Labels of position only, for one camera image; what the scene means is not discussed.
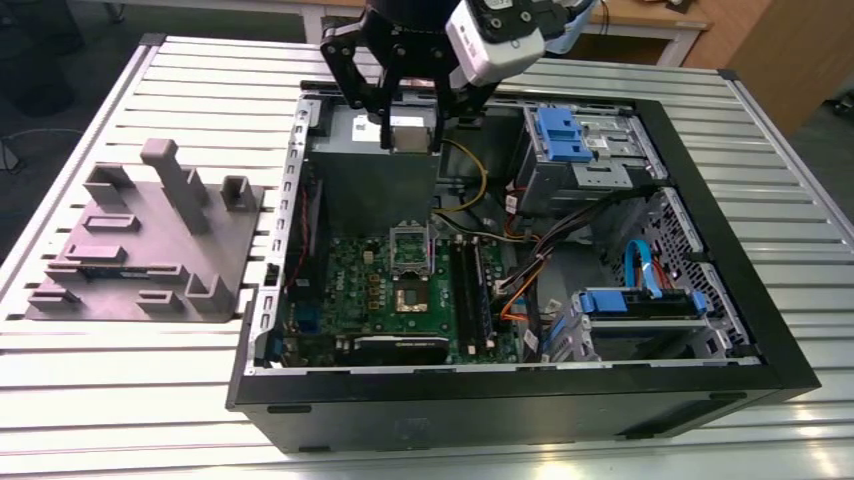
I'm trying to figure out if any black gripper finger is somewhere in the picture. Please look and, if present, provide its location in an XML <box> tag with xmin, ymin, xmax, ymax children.
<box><xmin>428</xmin><ymin>73</ymin><xmax>500</xmax><ymax>153</ymax></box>
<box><xmin>317</xmin><ymin>27</ymin><xmax>403</xmax><ymax>151</ymax></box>

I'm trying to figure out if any silver CPU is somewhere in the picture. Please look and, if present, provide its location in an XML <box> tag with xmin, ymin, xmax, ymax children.
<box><xmin>390</xmin><ymin>123</ymin><xmax>435</xmax><ymax>154</ymax></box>

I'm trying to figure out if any CPU socket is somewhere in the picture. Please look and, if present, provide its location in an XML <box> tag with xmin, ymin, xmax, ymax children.
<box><xmin>391</xmin><ymin>279</ymin><xmax>434</xmax><ymax>316</ymax></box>

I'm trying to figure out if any blue plastic drive carrier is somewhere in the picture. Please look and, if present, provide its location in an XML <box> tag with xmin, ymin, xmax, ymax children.
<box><xmin>535</xmin><ymin>107</ymin><xmax>596</xmax><ymax>164</ymax></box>

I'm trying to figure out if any grey power supply unit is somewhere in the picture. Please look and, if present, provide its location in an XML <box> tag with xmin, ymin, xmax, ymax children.
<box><xmin>304</xmin><ymin>103</ymin><xmax>444</xmax><ymax>229</ymax></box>

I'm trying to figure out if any grey metal drive cage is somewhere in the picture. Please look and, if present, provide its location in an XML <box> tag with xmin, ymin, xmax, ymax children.
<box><xmin>518</xmin><ymin>103</ymin><xmax>668</xmax><ymax>217</ymax></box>

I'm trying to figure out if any metal socket cover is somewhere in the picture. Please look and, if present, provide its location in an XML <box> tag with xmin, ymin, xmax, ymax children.
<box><xmin>387</xmin><ymin>218</ymin><xmax>432</xmax><ymax>281</ymax></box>

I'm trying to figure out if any black RAM slot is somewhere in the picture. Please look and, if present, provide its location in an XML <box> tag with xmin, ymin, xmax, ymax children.
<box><xmin>468</xmin><ymin>237</ymin><xmax>491</xmax><ymax>351</ymax></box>
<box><xmin>450</xmin><ymin>237</ymin><xmax>475</xmax><ymax>352</ymax></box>
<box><xmin>456</xmin><ymin>237</ymin><xmax>482</xmax><ymax>352</ymax></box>

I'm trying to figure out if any green motherboard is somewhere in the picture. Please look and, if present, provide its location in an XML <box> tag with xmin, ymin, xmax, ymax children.
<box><xmin>269</xmin><ymin>232</ymin><xmax>528</xmax><ymax>366</ymax></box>

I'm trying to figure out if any hard disk in blue carrier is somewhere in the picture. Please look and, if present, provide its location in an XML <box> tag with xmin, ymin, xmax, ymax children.
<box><xmin>576</xmin><ymin>288</ymin><xmax>710</xmax><ymax>321</ymax></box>

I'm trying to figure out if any grey parts rack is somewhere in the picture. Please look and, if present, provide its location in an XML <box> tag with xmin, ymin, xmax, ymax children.
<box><xmin>23</xmin><ymin>138</ymin><xmax>268</xmax><ymax>324</ymax></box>

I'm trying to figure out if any wooden cabinet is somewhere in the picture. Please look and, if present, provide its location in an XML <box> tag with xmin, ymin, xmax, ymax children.
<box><xmin>683</xmin><ymin>0</ymin><xmax>854</xmax><ymax>139</ymax></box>

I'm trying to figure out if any black graphics card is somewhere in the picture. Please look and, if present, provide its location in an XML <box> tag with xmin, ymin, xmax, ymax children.
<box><xmin>332</xmin><ymin>330</ymin><xmax>452</xmax><ymax>367</ymax></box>

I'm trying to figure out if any grey metal disk bay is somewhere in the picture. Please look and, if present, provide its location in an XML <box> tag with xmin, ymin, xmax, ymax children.
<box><xmin>546</xmin><ymin>287</ymin><xmax>752</xmax><ymax>362</ymax></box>

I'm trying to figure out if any RAM stick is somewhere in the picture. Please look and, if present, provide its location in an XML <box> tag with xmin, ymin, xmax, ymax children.
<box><xmin>75</xmin><ymin>268</ymin><xmax>179</xmax><ymax>280</ymax></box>

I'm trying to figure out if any black PC case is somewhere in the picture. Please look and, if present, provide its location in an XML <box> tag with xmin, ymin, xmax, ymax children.
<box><xmin>224</xmin><ymin>79</ymin><xmax>822</xmax><ymax>455</ymax></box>

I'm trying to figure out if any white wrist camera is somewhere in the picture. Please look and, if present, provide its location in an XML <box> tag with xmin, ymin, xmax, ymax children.
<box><xmin>444</xmin><ymin>0</ymin><xmax>547</xmax><ymax>87</ymax></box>

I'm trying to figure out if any yellow wire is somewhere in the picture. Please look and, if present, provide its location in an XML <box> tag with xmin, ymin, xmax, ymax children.
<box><xmin>431</xmin><ymin>139</ymin><xmax>490</xmax><ymax>216</ymax></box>

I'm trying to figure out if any motherboard power wire bundle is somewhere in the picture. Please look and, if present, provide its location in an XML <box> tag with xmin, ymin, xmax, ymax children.
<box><xmin>432</xmin><ymin>212</ymin><xmax>542</xmax><ymax>246</ymax></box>

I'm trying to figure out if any SATA power wire bundle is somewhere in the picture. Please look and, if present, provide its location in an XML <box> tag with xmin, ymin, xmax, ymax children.
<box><xmin>492</xmin><ymin>184</ymin><xmax>668</xmax><ymax>301</ymax></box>

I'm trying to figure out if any blue SATA wire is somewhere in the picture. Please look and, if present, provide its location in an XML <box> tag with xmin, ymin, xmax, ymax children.
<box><xmin>623</xmin><ymin>238</ymin><xmax>667</xmax><ymax>301</ymax></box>

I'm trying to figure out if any orange SATA wire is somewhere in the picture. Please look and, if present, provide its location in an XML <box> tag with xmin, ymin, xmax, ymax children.
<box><xmin>498</xmin><ymin>277</ymin><xmax>546</xmax><ymax>324</ymax></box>

